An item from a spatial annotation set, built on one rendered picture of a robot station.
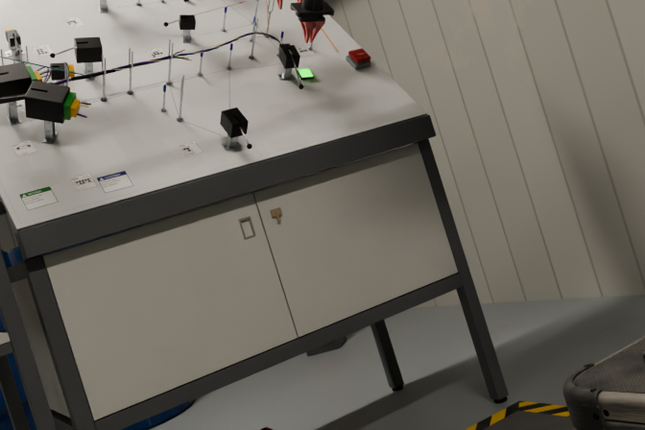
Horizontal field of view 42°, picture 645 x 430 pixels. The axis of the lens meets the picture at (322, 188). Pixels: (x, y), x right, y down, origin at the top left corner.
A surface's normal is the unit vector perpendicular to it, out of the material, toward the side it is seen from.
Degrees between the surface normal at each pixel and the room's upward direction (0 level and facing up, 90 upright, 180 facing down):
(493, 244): 90
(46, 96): 50
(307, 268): 90
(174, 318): 90
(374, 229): 90
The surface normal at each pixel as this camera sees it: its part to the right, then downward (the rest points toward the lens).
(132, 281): 0.46, -0.15
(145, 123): 0.17, -0.72
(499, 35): -0.82, 0.25
